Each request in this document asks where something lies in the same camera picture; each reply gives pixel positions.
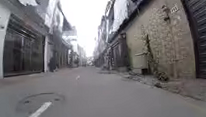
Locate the round manhole cover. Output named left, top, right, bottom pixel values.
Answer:
left=14, top=91, right=66, bottom=114

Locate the climbing plant on wall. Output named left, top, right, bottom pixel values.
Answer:
left=141, top=32, right=170, bottom=83

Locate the row of buildings with stone wall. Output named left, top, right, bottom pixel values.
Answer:
left=89, top=0, right=206, bottom=86

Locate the row of buildings with dark shopfronts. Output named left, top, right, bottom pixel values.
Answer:
left=0, top=0, right=90, bottom=80

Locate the person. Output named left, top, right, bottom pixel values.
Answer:
left=48, top=56, right=59, bottom=73

